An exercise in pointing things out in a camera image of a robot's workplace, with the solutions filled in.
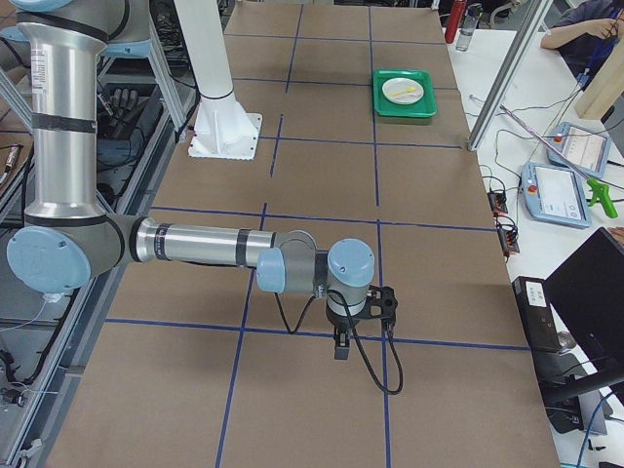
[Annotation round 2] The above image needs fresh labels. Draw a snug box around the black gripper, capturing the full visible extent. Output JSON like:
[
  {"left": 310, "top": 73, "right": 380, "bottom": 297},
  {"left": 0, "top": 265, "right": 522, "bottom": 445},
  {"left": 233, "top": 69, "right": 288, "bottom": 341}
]
[{"left": 326, "top": 311, "right": 369, "bottom": 360}]

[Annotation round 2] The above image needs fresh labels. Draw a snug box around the white round plate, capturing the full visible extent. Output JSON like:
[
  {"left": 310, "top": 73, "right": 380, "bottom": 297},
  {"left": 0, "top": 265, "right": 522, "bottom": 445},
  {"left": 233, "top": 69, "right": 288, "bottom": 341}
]
[{"left": 381, "top": 77, "right": 424, "bottom": 105}]

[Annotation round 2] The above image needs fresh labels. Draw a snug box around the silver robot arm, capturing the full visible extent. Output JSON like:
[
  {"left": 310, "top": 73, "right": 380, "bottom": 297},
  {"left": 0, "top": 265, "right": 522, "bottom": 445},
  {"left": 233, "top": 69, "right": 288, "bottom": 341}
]
[{"left": 7, "top": 1, "right": 374, "bottom": 359}]

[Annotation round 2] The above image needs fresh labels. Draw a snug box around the black power strip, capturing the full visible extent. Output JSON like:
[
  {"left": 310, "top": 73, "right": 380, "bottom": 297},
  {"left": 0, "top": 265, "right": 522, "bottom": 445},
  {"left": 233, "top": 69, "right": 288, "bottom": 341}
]
[{"left": 487, "top": 190, "right": 520, "bottom": 259}]

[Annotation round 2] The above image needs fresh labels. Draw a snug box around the brown paper table cover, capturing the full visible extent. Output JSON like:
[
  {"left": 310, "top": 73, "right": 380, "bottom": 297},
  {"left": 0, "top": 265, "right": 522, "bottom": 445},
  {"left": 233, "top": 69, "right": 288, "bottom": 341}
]
[{"left": 48, "top": 2, "right": 559, "bottom": 467}]

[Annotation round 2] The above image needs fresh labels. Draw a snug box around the black monitor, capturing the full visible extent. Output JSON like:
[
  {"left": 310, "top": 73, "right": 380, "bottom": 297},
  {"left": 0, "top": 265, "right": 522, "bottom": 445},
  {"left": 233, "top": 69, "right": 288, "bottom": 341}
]
[{"left": 512, "top": 227, "right": 623, "bottom": 434}]

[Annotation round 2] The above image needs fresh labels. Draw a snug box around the green plastic tray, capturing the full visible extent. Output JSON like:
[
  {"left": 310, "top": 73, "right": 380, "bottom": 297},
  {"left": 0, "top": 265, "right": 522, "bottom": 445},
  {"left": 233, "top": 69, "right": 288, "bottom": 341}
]
[{"left": 372, "top": 69, "right": 438, "bottom": 119}]

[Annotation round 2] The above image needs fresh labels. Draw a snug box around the blue teach pendant near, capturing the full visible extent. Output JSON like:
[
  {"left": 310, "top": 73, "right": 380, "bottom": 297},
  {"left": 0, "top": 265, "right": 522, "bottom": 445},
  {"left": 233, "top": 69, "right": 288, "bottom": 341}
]
[{"left": 521, "top": 162, "right": 592, "bottom": 229}]

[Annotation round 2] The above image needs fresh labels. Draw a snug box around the blue teach pendant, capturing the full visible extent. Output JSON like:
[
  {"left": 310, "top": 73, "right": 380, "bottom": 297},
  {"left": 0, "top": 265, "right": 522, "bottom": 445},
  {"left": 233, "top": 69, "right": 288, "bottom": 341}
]
[
  {"left": 546, "top": 122, "right": 612, "bottom": 177},
  {"left": 521, "top": 162, "right": 592, "bottom": 229}
]

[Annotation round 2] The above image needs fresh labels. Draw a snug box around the yellow plastic spoon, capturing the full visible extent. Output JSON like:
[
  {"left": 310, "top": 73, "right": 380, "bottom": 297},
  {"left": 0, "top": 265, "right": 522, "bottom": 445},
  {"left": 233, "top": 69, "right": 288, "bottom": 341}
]
[{"left": 391, "top": 87, "right": 418, "bottom": 97}]

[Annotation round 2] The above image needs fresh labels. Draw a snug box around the blue teach pendant far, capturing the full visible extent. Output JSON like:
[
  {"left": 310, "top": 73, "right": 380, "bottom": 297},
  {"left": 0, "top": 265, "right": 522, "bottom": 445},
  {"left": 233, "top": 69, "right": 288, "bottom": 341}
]
[{"left": 546, "top": 122, "right": 612, "bottom": 177}]

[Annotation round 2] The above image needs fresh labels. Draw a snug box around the red bottle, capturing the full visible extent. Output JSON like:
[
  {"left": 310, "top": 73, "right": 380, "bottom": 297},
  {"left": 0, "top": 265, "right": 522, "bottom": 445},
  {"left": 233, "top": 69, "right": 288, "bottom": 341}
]
[{"left": 445, "top": 0, "right": 467, "bottom": 44}]

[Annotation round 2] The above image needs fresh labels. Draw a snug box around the clear water bottle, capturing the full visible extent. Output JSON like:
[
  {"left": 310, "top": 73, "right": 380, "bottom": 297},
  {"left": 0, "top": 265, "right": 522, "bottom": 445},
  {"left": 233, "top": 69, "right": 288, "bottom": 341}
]
[{"left": 455, "top": 3, "right": 484, "bottom": 52}]

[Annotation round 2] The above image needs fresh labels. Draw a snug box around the person in dark shirt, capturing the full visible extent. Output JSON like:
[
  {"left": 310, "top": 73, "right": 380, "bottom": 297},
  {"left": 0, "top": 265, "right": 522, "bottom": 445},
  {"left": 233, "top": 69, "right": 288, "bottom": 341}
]
[{"left": 540, "top": 1, "right": 623, "bottom": 84}]

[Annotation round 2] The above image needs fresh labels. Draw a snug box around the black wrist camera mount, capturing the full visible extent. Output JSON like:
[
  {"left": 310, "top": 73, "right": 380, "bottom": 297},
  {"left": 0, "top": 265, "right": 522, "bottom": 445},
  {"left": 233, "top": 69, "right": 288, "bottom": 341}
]
[{"left": 358, "top": 285, "right": 398, "bottom": 337}]

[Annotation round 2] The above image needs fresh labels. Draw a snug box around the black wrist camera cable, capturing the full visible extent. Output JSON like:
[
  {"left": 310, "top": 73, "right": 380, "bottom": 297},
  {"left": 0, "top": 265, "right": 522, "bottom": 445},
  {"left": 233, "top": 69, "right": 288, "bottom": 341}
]
[{"left": 272, "top": 290, "right": 405, "bottom": 396}]

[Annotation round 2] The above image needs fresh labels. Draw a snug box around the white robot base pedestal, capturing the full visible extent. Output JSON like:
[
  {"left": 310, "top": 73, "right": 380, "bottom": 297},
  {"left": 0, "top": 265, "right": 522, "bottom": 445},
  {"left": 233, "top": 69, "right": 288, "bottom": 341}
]
[{"left": 175, "top": 0, "right": 262, "bottom": 161}]

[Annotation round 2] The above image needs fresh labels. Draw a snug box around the aluminium lattice frame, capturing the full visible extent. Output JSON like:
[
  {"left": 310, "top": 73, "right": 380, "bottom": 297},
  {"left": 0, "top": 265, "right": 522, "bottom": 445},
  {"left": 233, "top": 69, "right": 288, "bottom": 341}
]
[{"left": 1, "top": 1, "right": 190, "bottom": 467}]

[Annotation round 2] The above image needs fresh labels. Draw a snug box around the aluminium frame post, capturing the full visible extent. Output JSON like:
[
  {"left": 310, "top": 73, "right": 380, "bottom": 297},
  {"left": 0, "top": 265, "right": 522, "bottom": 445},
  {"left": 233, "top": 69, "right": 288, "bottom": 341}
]
[{"left": 467, "top": 0, "right": 553, "bottom": 151}]

